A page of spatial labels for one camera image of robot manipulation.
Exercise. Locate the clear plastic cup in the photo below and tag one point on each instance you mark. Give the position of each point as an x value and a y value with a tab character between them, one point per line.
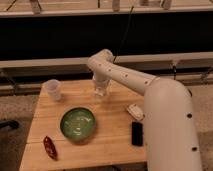
53	89

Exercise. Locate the green ceramic bowl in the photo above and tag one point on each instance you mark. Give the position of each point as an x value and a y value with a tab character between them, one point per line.
78	124

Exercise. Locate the red chili pepper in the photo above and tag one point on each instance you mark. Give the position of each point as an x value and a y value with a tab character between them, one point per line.
50	148

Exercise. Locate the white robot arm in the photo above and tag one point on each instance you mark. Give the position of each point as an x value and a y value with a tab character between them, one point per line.
170	134

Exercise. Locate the small clear bottle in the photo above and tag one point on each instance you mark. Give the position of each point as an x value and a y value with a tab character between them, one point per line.
100	91

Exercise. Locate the wooden table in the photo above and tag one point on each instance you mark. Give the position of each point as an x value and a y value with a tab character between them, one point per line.
109	144

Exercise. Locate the black rectangular block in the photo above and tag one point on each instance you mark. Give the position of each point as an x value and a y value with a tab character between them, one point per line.
137	134

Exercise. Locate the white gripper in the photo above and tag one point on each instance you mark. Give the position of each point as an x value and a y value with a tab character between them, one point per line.
100	84

